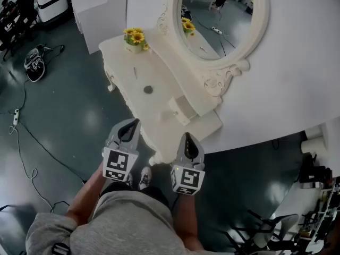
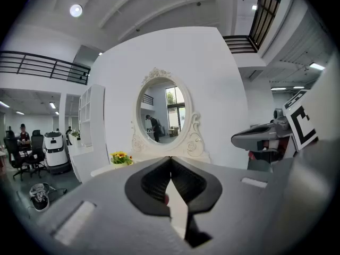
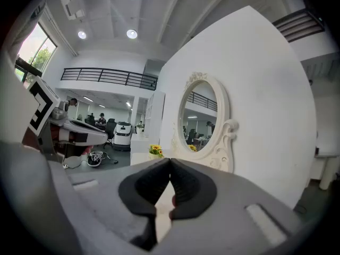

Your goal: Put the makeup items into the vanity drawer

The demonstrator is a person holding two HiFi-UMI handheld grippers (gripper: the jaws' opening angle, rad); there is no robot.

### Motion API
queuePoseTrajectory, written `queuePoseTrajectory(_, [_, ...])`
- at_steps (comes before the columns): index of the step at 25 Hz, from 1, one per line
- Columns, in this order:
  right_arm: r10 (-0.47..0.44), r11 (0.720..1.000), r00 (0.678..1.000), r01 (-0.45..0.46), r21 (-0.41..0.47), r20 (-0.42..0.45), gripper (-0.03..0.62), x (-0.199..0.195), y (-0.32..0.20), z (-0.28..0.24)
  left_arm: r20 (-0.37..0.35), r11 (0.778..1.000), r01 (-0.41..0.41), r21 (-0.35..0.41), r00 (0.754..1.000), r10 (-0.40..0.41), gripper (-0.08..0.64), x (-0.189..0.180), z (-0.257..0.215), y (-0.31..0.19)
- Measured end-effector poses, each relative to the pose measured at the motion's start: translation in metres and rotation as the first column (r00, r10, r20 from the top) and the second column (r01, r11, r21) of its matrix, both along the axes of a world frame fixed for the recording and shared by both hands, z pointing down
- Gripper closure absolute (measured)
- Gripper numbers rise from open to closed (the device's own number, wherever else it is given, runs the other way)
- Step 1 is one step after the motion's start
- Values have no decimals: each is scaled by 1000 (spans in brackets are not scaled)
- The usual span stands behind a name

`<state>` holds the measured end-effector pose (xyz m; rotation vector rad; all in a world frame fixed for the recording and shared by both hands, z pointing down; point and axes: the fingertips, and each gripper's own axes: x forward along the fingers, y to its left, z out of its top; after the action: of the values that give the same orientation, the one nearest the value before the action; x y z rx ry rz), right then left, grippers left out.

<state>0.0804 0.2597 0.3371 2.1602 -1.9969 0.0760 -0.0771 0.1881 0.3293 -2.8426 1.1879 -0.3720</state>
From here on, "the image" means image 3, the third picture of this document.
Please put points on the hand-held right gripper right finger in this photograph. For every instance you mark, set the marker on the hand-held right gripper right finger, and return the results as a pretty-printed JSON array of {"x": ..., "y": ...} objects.
[{"x": 192, "y": 188}]

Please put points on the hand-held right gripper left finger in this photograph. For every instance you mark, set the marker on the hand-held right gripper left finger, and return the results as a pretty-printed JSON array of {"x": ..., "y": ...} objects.
[{"x": 142, "y": 188}]

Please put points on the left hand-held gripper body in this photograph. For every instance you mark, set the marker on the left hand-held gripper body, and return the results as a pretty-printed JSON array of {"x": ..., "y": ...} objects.
[{"x": 40, "y": 108}]

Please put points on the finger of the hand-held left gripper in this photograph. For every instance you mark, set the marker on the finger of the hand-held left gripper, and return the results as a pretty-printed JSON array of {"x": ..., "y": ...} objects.
[
  {"x": 85, "y": 124},
  {"x": 93, "y": 138}
]

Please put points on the person's left hand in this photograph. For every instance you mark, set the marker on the person's left hand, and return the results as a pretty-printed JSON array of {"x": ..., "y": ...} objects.
[{"x": 85, "y": 151}]

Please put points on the black office chair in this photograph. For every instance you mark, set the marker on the black office chair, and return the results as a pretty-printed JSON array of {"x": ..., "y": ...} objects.
[{"x": 110, "y": 130}]

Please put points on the black white sneaker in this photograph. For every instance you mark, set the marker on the black white sneaker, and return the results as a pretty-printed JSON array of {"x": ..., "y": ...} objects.
[{"x": 95, "y": 159}]

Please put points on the white service robot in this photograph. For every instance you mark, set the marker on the white service robot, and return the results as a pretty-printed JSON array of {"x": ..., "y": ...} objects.
[{"x": 122, "y": 135}]

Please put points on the sunflower bouquet in white pot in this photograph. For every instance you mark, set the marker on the sunflower bouquet in white pot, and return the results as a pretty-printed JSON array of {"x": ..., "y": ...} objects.
[{"x": 155, "y": 151}]

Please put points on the white low cabinet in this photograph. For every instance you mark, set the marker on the white low cabinet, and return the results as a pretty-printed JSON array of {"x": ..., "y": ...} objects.
[{"x": 139, "y": 143}]

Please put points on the small green potted plant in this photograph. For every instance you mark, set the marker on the small green potted plant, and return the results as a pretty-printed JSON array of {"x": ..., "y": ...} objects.
[{"x": 140, "y": 127}]

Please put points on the large window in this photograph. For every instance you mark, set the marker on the large window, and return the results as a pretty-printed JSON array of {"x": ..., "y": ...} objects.
[{"x": 37, "y": 54}]

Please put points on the black balcony railing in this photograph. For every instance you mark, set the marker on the black balcony railing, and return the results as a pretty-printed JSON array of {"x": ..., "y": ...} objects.
[{"x": 109, "y": 76}]

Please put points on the round ceiling light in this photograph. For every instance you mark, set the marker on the round ceiling light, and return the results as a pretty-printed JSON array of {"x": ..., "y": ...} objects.
[
  {"x": 132, "y": 34},
  {"x": 81, "y": 34}
]

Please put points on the ceiling air conditioner unit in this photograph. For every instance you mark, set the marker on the ceiling air conditioner unit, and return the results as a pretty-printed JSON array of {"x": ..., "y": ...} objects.
[{"x": 73, "y": 5}]

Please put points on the black slatted railing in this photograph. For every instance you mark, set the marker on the black slatted railing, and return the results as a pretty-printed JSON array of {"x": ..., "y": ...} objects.
[{"x": 300, "y": 25}]

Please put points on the oval mirror with cream frame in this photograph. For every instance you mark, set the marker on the oval mirror with cream frame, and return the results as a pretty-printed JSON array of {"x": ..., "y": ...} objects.
[{"x": 202, "y": 115}]

